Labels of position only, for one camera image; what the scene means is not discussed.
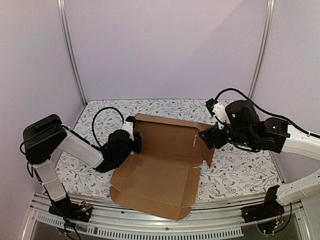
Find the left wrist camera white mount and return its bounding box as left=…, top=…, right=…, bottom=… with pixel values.
left=121, top=116, right=136, bottom=140

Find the left aluminium frame post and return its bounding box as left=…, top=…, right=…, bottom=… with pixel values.
left=56, top=0, right=88, bottom=107

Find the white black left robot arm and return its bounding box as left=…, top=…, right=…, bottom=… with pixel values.
left=20, top=114, right=142, bottom=217

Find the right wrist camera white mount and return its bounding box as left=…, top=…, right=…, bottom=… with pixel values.
left=205, top=98, right=230, bottom=130

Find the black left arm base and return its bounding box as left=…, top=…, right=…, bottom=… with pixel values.
left=48, top=195, right=93, bottom=223

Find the right aluminium frame post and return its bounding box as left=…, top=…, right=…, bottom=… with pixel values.
left=248, top=0, right=275, bottom=100

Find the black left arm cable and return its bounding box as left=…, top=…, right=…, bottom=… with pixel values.
left=91, top=106, right=126, bottom=148

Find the floral patterned table mat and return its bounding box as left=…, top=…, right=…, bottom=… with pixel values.
left=55, top=99, right=282, bottom=202

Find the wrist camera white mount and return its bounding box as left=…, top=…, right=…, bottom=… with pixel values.
left=205, top=98, right=230, bottom=130
left=121, top=116, right=136, bottom=140

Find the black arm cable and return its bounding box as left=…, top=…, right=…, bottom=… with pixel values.
left=91, top=106, right=126, bottom=148
left=214, top=87, right=320, bottom=138

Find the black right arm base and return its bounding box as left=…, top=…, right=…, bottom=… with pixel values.
left=241, top=185, right=285, bottom=223

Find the brown cardboard box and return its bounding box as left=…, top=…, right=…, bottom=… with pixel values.
left=109, top=113, right=215, bottom=221

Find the aluminium frame post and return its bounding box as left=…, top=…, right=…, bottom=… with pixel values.
left=56, top=0, right=88, bottom=107
left=248, top=0, right=275, bottom=100

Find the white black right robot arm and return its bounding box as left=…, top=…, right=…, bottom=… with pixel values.
left=198, top=98, right=320, bottom=160

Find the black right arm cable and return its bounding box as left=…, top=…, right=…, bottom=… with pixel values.
left=214, top=87, right=320, bottom=138

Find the aluminium front rail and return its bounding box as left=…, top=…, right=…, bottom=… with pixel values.
left=21, top=193, right=312, bottom=240

